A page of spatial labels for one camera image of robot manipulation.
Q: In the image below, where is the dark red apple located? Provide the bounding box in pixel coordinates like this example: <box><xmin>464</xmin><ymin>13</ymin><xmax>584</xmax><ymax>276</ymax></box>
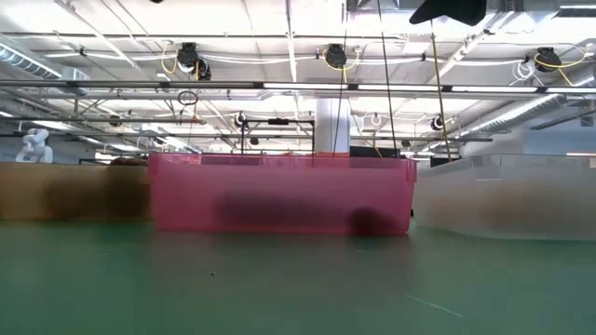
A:
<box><xmin>106</xmin><ymin>156</ymin><xmax>151</xmax><ymax>220</ymax></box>

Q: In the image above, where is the silver ceiling air duct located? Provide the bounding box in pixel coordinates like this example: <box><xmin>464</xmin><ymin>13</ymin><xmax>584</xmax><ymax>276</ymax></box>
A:
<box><xmin>458</xmin><ymin>76</ymin><xmax>596</xmax><ymax>139</ymax></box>
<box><xmin>0</xmin><ymin>44</ymin><xmax>92</xmax><ymax>97</ymax></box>

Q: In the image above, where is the orange translucent plastic bin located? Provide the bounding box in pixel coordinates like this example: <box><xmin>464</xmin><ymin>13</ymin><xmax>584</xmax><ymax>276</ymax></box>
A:
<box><xmin>0</xmin><ymin>160</ymin><xmax>153</xmax><ymax>221</ymax></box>

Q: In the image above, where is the white robot figure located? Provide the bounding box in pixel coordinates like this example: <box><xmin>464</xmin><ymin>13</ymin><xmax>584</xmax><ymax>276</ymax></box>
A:
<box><xmin>15</xmin><ymin>127</ymin><xmax>54</xmax><ymax>164</ymax></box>

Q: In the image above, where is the black hanging cable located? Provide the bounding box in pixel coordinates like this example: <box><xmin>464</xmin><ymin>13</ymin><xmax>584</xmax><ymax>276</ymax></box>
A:
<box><xmin>375</xmin><ymin>0</ymin><xmax>400</xmax><ymax>158</ymax></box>

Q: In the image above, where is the black metal gantry frame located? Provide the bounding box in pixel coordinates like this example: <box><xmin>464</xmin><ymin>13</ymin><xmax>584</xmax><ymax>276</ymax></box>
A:
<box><xmin>240</xmin><ymin>117</ymin><xmax>317</xmax><ymax>155</ymax></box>

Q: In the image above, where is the long ceiling light rail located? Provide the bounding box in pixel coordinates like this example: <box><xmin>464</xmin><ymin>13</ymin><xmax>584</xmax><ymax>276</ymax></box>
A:
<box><xmin>0</xmin><ymin>79</ymin><xmax>596</xmax><ymax>94</ymax></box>

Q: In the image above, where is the yellow hanging cable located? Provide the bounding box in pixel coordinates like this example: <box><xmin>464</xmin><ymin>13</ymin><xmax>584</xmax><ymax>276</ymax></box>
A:
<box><xmin>427</xmin><ymin>20</ymin><xmax>453</xmax><ymax>162</ymax></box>

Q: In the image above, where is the pink translucent plastic bin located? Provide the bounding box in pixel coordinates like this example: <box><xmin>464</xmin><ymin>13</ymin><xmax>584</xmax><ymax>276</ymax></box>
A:
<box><xmin>147</xmin><ymin>152</ymin><xmax>418</xmax><ymax>236</ymax></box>

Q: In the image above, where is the small purple eggplant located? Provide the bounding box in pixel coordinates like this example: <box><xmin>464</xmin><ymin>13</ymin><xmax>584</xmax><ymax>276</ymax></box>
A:
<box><xmin>348</xmin><ymin>207</ymin><xmax>398</xmax><ymax>236</ymax></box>

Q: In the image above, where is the clear translucent plastic bin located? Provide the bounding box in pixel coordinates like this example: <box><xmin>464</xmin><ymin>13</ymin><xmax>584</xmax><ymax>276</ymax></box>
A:
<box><xmin>412</xmin><ymin>154</ymin><xmax>596</xmax><ymax>242</ymax></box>

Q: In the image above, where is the white building column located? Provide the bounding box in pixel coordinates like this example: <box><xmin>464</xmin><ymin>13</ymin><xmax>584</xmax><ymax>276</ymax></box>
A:
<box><xmin>315</xmin><ymin>97</ymin><xmax>351</xmax><ymax>157</ymax></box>

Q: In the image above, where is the large long purple eggplant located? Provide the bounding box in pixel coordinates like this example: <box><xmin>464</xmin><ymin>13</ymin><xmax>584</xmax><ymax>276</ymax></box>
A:
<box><xmin>213</xmin><ymin>191</ymin><xmax>339</xmax><ymax>230</ymax></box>

